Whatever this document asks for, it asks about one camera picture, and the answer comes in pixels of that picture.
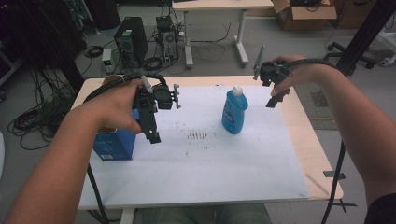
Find dark curtain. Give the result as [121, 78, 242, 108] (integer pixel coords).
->
[0, 0, 89, 94]

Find coiled black cable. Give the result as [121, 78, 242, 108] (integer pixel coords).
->
[83, 45, 105, 59]

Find person's right hand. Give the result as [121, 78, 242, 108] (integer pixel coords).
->
[270, 55, 336, 98]

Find white desk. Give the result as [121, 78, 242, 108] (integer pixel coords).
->
[171, 0, 275, 69]

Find black office chair base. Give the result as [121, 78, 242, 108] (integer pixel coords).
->
[322, 41, 378, 70]

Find person's legs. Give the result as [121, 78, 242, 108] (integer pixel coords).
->
[136, 203, 274, 224]

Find open brown cardboard box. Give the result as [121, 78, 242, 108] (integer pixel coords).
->
[271, 0, 338, 32]

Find black metal post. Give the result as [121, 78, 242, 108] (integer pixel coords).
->
[334, 0, 396, 77]

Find person's left hand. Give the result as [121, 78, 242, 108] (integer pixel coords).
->
[76, 78, 148, 135]

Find white board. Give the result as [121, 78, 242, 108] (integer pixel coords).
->
[78, 85, 311, 210]

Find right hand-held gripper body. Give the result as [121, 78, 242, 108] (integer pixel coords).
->
[252, 44, 293, 88]

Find black sleeved left gripper cable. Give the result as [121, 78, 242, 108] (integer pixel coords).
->
[83, 72, 169, 224]

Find grey floor mat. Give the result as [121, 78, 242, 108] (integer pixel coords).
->
[293, 83, 334, 132]

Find small white device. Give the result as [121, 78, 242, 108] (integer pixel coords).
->
[101, 48, 113, 75]

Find black computer tower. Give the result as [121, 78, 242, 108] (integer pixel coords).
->
[113, 16, 149, 70]

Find black sleeved right gripper cable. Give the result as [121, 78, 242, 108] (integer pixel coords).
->
[278, 58, 347, 224]

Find blue bottle with white cap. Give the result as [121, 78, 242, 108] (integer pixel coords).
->
[220, 85, 249, 135]

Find blue cardboard box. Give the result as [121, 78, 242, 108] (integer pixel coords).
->
[92, 74, 140, 162]

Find tangle of black floor cables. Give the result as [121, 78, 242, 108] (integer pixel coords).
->
[7, 66, 78, 151]

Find dark grey tape strip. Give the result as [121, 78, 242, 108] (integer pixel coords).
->
[322, 170, 347, 182]

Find wooden table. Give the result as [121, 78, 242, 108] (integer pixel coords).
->
[70, 75, 345, 224]

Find black sleeved gripper cable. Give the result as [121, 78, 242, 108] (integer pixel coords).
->
[278, 58, 347, 224]
[83, 72, 169, 224]

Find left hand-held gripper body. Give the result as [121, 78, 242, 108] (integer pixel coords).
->
[134, 75, 182, 114]

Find grey cable plug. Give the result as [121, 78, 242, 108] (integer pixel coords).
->
[141, 75, 154, 94]

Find open-frame computer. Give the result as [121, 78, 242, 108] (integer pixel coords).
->
[154, 14, 181, 63]

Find closed brown cardboard box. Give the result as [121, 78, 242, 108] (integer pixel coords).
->
[329, 0, 378, 31]

